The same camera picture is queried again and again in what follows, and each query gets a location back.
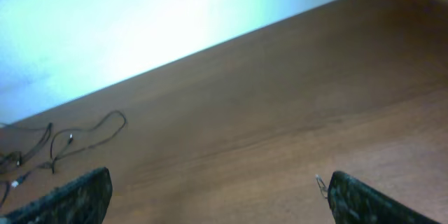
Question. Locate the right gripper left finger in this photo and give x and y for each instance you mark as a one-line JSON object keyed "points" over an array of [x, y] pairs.
{"points": [[84, 200]]}

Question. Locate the black USB cable thin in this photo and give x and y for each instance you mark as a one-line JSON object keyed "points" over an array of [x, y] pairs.
{"points": [[15, 159]]}

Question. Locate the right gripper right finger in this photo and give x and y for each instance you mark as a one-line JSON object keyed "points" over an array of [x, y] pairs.
{"points": [[353, 202]]}

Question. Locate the black USB cable thick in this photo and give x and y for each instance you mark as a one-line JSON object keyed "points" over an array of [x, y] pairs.
{"points": [[7, 187]]}

